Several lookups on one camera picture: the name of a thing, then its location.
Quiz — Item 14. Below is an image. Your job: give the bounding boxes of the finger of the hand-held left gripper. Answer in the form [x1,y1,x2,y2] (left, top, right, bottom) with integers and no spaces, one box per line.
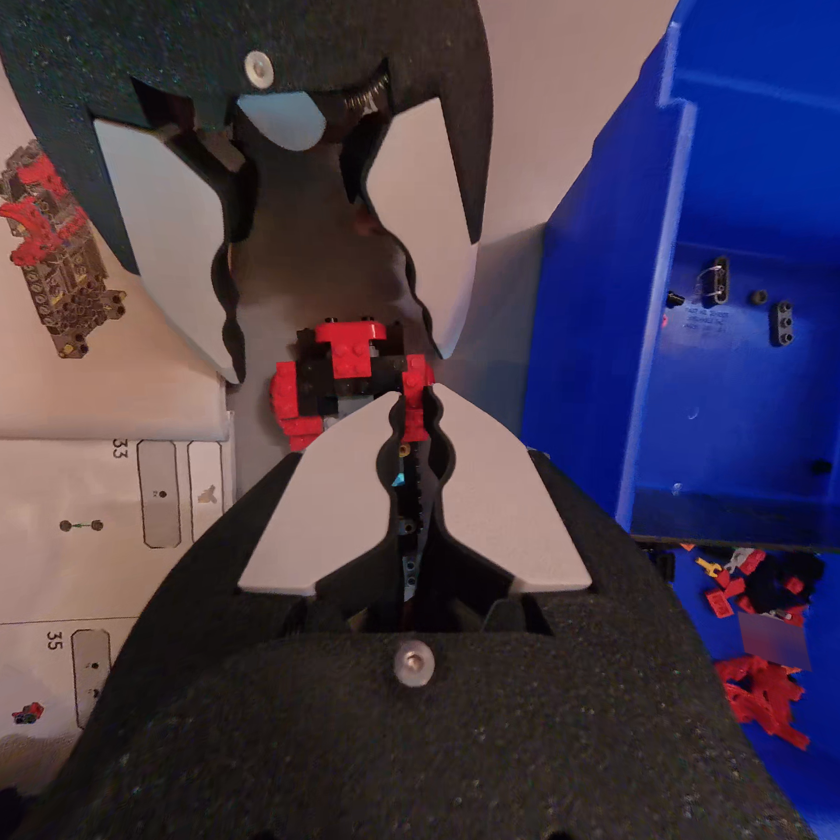
[94,118,258,386]
[340,97,479,362]

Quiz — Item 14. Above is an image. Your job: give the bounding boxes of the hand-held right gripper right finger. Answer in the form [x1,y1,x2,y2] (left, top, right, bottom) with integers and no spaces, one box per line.
[430,384,594,595]

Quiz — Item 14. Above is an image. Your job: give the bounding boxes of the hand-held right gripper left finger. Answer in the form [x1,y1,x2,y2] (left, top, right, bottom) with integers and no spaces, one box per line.
[238,392,403,598]

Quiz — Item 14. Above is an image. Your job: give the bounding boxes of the red and black lego car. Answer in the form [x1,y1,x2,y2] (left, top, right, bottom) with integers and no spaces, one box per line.
[269,317,439,601]

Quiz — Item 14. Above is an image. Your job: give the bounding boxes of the lego instruction booklet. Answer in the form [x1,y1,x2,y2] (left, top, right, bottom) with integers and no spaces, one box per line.
[0,66,238,796]

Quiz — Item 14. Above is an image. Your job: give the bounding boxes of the pile of mixed lego parts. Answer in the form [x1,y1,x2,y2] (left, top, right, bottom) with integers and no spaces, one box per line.
[656,541,829,752]

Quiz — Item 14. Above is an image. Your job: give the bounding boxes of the blue divided storage bin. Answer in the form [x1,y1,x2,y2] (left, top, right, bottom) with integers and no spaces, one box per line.
[521,0,840,840]

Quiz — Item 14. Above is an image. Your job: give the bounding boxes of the black lego piece with wire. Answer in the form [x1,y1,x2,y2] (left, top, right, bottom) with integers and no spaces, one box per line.
[696,256,731,307]

